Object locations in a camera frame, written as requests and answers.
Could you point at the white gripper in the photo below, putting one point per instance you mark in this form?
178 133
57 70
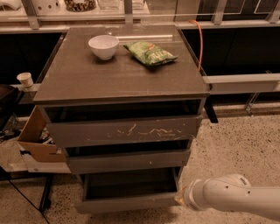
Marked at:
190 194

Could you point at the grey bottom drawer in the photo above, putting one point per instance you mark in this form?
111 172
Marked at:
129 190

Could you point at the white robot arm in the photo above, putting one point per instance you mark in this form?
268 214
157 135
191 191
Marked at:
231 193

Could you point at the grey middle drawer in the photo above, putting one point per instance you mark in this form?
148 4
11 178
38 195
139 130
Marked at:
128 156

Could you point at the grey drawer cabinet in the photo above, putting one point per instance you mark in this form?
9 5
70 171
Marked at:
80 87

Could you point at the scratched grey top drawer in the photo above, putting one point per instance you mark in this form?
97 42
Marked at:
125 131

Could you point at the green chip bag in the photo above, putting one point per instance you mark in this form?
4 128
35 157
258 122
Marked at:
149 54

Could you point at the brown cardboard box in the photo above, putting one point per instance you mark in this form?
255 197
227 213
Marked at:
31 143

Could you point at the white ceramic bowl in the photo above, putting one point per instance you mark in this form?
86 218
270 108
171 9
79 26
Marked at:
104 46

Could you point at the white paper cup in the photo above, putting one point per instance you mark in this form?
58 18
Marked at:
25 79

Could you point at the jar with brown contents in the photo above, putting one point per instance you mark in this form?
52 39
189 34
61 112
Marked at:
80 5

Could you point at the white perforated container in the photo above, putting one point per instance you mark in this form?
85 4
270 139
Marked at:
43 7

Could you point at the metal rail frame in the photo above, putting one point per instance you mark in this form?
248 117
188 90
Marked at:
243 83

